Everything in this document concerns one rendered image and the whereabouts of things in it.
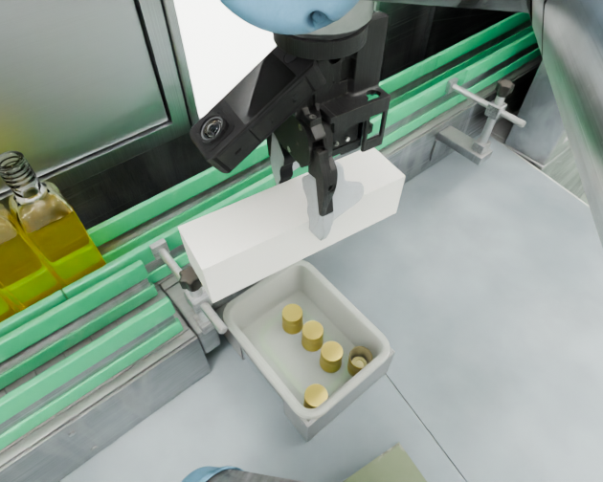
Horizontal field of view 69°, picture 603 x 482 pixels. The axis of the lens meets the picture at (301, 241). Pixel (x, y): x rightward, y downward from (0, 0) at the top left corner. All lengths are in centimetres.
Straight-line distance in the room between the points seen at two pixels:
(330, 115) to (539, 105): 80
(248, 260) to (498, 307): 55
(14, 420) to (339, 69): 52
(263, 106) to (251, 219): 14
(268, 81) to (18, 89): 38
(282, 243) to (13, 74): 39
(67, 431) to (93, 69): 47
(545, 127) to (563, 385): 57
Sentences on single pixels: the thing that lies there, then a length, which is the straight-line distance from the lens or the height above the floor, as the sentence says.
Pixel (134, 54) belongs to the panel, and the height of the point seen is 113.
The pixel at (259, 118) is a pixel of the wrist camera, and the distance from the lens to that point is 34.
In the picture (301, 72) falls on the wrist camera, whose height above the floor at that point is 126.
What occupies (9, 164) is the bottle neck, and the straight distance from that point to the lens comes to 56.
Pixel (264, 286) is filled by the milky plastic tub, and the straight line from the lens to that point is 72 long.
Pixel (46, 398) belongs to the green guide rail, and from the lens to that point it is 62.
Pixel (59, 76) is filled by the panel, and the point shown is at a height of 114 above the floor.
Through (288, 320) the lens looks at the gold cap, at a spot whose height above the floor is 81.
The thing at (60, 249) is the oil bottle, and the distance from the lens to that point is 60.
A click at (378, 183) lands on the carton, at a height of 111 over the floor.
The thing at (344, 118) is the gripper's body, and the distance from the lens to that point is 37.
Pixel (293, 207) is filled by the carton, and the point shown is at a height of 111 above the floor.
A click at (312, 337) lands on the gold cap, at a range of 70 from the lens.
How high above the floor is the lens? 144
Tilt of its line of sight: 52 degrees down
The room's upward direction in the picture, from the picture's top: straight up
